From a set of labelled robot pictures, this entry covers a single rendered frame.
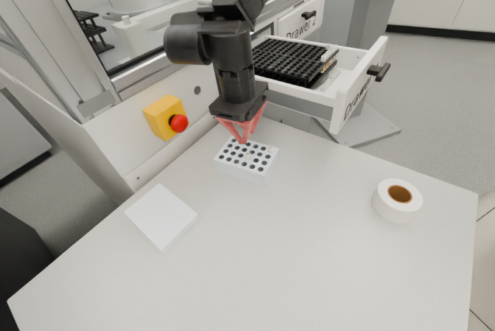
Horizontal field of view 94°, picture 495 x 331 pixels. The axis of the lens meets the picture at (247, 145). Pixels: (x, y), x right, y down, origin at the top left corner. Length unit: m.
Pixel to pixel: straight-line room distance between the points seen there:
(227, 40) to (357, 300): 0.41
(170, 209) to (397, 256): 0.40
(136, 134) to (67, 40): 0.20
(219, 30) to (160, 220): 0.35
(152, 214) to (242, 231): 0.18
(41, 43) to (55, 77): 0.05
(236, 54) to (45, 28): 0.26
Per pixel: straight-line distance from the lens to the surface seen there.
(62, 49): 0.46
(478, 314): 1.07
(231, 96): 0.37
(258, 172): 0.48
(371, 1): 1.53
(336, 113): 0.50
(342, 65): 0.75
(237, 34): 0.33
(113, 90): 0.49
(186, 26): 0.38
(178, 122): 0.50
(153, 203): 0.52
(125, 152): 0.55
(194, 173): 0.56
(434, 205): 0.56
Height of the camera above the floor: 1.17
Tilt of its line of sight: 44 degrees down
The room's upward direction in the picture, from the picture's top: 8 degrees counter-clockwise
